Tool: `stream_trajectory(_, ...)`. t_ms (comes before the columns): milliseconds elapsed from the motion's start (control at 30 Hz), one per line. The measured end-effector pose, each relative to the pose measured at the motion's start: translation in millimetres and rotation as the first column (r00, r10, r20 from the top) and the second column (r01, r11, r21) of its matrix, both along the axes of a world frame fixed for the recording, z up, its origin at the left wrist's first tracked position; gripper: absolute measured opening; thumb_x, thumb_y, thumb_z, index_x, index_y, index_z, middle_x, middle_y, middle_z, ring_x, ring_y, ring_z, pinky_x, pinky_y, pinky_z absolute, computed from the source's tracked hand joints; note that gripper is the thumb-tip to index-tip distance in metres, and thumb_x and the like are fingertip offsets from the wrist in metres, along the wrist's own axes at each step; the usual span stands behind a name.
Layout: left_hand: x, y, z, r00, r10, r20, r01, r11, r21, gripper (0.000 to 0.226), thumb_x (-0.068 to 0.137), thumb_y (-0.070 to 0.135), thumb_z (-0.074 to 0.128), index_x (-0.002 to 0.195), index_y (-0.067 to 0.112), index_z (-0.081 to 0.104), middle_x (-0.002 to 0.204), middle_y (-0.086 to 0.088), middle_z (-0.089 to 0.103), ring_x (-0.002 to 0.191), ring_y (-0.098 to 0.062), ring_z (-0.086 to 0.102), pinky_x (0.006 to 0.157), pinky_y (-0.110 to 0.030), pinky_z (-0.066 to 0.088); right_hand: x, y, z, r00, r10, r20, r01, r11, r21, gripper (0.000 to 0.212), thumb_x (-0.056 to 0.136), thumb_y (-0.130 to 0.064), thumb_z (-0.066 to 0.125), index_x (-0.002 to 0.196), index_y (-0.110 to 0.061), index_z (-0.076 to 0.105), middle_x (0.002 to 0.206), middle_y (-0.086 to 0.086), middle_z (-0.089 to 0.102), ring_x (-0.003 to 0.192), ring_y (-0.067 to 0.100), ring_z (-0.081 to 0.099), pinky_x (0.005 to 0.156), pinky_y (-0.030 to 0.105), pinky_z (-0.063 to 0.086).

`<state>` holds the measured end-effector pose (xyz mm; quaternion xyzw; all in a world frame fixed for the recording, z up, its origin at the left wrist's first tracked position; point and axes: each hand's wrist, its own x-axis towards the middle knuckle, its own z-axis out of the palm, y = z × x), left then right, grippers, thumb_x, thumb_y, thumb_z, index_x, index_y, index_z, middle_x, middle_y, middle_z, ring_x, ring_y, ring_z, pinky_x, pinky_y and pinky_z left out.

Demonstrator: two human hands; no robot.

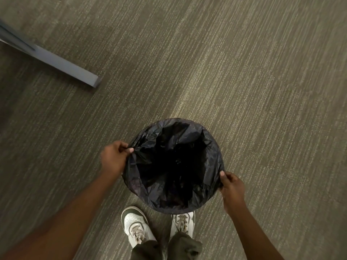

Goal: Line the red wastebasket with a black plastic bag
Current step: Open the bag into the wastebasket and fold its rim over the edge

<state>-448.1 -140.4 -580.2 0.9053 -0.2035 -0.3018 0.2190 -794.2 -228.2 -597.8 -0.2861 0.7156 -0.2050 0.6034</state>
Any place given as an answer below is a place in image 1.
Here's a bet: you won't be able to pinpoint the person's left hand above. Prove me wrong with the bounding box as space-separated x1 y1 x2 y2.
100 140 134 176

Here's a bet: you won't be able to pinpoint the person's right hand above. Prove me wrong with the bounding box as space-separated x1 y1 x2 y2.
219 171 246 214

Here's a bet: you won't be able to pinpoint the black plastic trash bag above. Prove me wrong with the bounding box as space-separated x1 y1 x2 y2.
122 118 225 214

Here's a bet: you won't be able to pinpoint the person's right forearm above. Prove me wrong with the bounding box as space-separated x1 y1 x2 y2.
224 204 284 260

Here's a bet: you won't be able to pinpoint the person's left forearm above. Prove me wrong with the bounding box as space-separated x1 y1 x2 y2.
0 170 122 260

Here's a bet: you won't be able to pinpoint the person's right white sneaker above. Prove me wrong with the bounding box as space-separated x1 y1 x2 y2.
170 211 196 241

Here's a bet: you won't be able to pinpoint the person's white sneaker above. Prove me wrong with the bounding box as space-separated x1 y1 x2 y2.
170 211 196 241
121 206 158 250

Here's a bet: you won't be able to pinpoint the person's left white sneaker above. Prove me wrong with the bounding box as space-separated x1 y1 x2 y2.
121 206 158 250

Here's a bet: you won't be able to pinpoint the person's olive green trousers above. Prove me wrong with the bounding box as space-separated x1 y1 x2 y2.
131 232 203 260

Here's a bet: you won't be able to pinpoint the grey metal furniture leg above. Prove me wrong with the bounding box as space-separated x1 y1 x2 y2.
0 19 101 88

